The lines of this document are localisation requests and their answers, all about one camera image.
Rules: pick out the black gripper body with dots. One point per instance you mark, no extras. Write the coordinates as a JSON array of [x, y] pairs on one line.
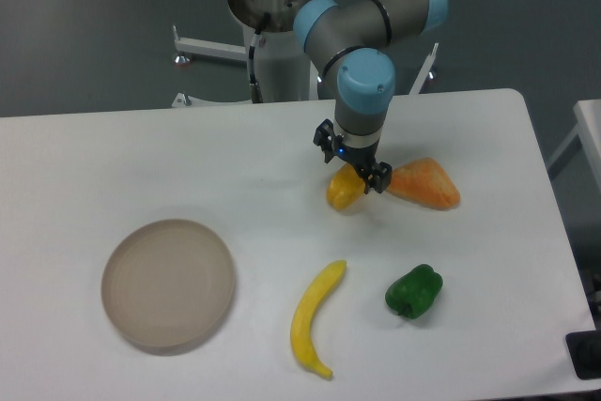
[[357, 150]]

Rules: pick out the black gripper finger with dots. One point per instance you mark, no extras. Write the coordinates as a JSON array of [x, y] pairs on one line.
[[376, 176], [327, 140]]

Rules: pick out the yellow bell pepper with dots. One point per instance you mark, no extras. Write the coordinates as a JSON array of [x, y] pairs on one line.
[[345, 188]]

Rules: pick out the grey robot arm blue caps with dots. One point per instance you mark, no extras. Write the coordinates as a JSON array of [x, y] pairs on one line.
[[366, 84]]

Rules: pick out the green bell pepper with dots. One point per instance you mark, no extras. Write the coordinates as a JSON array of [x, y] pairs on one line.
[[414, 293]]

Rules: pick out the yellow banana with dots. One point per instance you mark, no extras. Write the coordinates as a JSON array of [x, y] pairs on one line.
[[300, 335]]

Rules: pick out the beige round plate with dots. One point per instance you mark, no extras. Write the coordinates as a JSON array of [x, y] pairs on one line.
[[167, 287]]

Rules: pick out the white side table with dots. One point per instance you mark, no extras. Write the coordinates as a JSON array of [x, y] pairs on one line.
[[585, 135]]

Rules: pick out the black device at table edge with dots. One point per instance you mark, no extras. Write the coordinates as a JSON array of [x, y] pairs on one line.
[[584, 351]]

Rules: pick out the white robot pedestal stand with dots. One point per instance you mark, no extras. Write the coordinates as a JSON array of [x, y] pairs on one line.
[[285, 40]]

